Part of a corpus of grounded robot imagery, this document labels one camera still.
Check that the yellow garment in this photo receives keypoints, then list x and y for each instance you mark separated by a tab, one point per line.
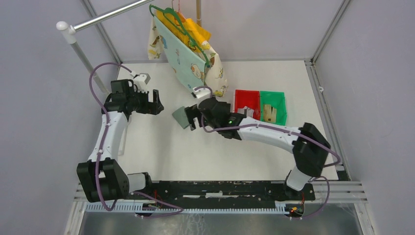
199	34

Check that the green clothes hanger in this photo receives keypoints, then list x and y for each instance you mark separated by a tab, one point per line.
206	55

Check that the green plastic bin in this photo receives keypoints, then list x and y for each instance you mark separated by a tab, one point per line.
277	100

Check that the cream cartoon print garment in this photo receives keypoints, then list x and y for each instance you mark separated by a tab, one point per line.
214	76

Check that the mint cartoon print garment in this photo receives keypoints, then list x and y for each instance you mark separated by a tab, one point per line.
189	68

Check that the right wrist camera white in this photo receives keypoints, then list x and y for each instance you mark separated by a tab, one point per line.
202	93

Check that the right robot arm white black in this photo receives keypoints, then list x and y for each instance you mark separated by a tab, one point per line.
308	146

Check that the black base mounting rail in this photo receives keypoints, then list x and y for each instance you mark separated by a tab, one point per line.
226	194

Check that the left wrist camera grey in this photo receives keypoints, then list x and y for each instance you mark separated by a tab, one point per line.
141	80

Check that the red plastic bin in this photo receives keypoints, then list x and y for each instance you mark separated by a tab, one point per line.
248	98

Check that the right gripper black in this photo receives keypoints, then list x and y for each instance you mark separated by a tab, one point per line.
193	111

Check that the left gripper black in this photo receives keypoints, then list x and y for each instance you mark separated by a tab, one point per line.
153	108

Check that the white cards in red bin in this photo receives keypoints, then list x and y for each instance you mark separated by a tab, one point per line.
246	111

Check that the beige cards in green bin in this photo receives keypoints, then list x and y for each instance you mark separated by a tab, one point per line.
269	113

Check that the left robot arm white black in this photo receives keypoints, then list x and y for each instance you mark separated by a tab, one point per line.
101	177

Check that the metal clothes rack bar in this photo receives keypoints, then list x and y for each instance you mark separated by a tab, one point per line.
97	31

